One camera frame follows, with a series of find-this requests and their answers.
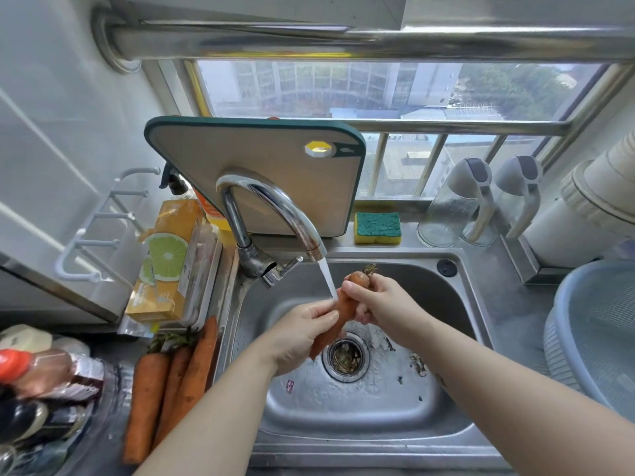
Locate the person's left hand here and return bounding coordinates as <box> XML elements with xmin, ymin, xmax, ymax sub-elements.
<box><xmin>263</xmin><ymin>297</ymin><xmax>343</xmax><ymax>377</ymax></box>

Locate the person's right hand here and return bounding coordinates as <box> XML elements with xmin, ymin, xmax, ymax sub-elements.
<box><xmin>342</xmin><ymin>273</ymin><xmax>437</xmax><ymax>355</ymax></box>

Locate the chrome faucet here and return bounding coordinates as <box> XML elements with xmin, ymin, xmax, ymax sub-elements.
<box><xmin>216</xmin><ymin>171</ymin><xmax>328</xmax><ymax>289</ymax></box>

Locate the slim orange carrot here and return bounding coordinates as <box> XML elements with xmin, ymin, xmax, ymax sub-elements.
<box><xmin>151</xmin><ymin>337</ymin><xmax>193</xmax><ymax>450</ymax></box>

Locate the orange carrot with leafy stem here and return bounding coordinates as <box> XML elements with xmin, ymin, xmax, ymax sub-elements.
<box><xmin>122</xmin><ymin>337</ymin><xmax>171</xmax><ymax>465</ymax></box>

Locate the blue plastic colander basin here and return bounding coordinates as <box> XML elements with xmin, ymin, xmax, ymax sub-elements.
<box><xmin>543</xmin><ymin>258</ymin><xmax>635</xmax><ymax>422</ymax></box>

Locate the person's left forearm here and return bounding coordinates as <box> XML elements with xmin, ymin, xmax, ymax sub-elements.
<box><xmin>134</xmin><ymin>351</ymin><xmax>278</xmax><ymax>476</ymax></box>

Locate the person's right forearm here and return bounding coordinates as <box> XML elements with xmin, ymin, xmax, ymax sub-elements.
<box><xmin>421</xmin><ymin>321</ymin><xmax>635</xmax><ymax>476</ymax></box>

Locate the steel drain strainer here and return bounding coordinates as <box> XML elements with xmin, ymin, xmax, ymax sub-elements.
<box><xmin>322</xmin><ymin>334</ymin><xmax>372</xmax><ymax>383</ymax></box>

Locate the yellow green sponge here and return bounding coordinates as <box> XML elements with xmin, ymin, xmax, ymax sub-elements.
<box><xmin>353</xmin><ymin>212</ymin><xmax>403</xmax><ymax>246</ymax></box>

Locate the stainless steel sink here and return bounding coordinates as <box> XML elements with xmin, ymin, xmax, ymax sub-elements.
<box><xmin>216</xmin><ymin>247</ymin><xmax>512</xmax><ymax>469</ymax></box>

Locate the glass pitcher with grey lid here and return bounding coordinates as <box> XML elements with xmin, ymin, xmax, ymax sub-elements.
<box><xmin>416</xmin><ymin>157</ymin><xmax>495</xmax><ymax>249</ymax></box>
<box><xmin>461</xmin><ymin>155</ymin><xmax>543</xmax><ymax>247</ymax></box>

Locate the white plastic tray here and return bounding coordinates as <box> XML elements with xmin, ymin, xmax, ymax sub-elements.
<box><xmin>153</xmin><ymin>225</ymin><xmax>223</xmax><ymax>334</ymax></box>

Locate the transparent plastic packet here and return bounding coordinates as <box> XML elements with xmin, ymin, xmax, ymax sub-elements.
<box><xmin>179</xmin><ymin>225</ymin><xmax>217</xmax><ymax>324</ymax></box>

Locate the yellow dish soap pump bottle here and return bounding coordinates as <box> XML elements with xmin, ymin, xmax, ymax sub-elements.
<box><xmin>158</xmin><ymin>162</ymin><xmax>234</xmax><ymax>231</ymax></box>

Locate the orange box with lime picture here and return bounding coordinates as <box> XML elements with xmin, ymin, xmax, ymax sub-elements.
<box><xmin>124</xmin><ymin>198</ymin><xmax>204</xmax><ymax>323</ymax></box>

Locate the clear plastic bag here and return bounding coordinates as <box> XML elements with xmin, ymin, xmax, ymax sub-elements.
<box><xmin>118</xmin><ymin>317</ymin><xmax>159</xmax><ymax>338</ymax></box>

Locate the beige green-rimmed cutting board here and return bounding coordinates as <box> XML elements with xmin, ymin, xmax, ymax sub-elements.
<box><xmin>144</xmin><ymin>116</ymin><xmax>367</xmax><ymax>239</ymax></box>

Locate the white capped bottle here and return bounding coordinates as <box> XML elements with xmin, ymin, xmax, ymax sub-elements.
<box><xmin>52</xmin><ymin>335</ymin><xmax>91</xmax><ymax>358</ymax></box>

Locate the window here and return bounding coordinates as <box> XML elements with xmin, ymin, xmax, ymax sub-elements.
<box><xmin>186</xmin><ymin>59</ymin><xmax>634</xmax><ymax>200</ymax></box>

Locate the beige capped bottle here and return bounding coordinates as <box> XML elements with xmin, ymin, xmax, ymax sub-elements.
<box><xmin>0</xmin><ymin>324</ymin><xmax>53</xmax><ymax>352</ymax></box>

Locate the dark soy sauce bottle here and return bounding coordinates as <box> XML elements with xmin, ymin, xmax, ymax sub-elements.
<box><xmin>0</xmin><ymin>399</ymin><xmax>85</xmax><ymax>442</ymax></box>

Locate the steel overhead pipe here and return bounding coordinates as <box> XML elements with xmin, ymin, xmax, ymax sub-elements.
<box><xmin>91</xmin><ymin>9</ymin><xmax>635</xmax><ymax>75</ymax></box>

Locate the white duct pipe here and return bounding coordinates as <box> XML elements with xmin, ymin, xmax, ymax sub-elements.
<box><xmin>523</xmin><ymin>131</ymin><xmax>635</xmax><ymax>269</ymax></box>

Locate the steel window guard rail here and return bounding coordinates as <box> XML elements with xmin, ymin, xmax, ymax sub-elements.
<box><xmin>355</xmin><ymin>118</ymin><xmax>574</xmax><ymax>199</ymax></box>

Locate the white wall hook rack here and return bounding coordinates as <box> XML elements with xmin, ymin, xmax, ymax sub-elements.
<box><xmin>54</xmin><ymin>167</ymin><xmax>161</xmax><ymax>283</ymax></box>

